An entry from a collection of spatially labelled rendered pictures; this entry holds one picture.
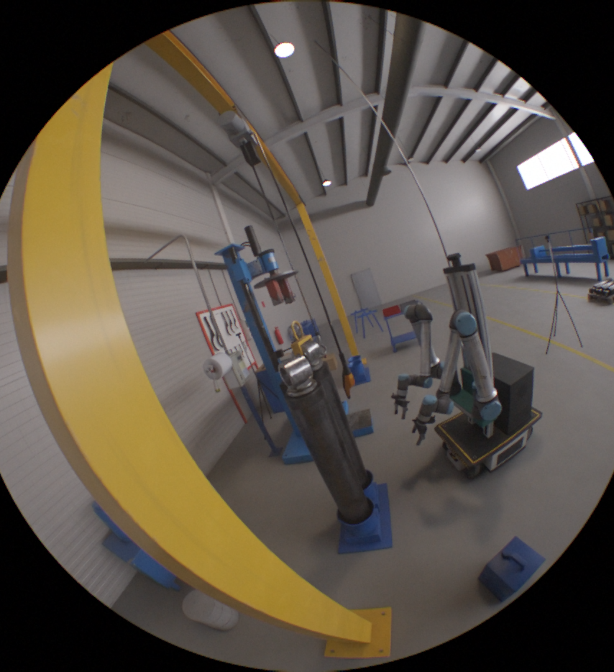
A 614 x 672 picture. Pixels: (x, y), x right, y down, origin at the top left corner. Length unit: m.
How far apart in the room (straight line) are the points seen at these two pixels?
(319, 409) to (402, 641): 1.69
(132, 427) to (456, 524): 2.11
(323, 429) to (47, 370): 1.17
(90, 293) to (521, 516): 2.43
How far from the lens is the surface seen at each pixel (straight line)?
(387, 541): 2.14
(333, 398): 1.53
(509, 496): 2.32
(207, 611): 2.09
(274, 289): 2.62
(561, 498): 2.39
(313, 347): 1.46
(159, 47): 2.22
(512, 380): 2.07
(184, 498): 0.42
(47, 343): 0.34
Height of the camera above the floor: 1.92
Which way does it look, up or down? 9 degrees down
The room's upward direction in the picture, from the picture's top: 21 degrees counter-clockwise
